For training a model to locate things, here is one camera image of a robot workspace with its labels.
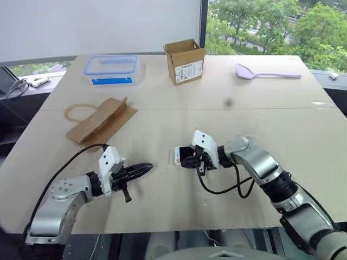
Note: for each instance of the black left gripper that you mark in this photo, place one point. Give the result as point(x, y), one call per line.
point(119, 180)

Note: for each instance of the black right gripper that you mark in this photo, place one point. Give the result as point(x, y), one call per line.
point(202, 161)

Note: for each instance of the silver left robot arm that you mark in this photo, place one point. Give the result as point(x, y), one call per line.
point(63, 208)

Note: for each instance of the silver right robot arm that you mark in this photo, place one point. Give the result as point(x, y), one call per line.
point(273, 173)

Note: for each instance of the brown paper bag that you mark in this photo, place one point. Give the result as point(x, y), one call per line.
point(100, 124)

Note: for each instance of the grey rounded robot body shape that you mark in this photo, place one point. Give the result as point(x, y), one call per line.
point(162, 246)
point(236, 241)

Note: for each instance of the open cardboard box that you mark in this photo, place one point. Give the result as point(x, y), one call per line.
point(187, 66)

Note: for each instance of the lilac plastic spoon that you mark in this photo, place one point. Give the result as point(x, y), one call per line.
point(245, 71)

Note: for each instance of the clear container with blue lid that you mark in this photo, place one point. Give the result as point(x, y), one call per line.
point(111, 69)

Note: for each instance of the white power strip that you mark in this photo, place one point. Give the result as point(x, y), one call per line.
point(39, 81)

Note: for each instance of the white roller blind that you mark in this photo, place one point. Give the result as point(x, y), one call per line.
point(95, 24)

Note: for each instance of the small grey block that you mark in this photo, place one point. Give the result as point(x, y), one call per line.
point(334, 75)

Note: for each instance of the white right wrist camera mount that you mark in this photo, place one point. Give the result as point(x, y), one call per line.
point(207, 145)

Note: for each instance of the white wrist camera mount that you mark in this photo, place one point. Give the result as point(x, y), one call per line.
point(207, 145)
point(107, 168)

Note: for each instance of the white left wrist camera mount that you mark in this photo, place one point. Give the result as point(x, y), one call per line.
point(107, 168)

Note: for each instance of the dark window frame post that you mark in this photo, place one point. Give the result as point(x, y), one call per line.
point(204, 21)

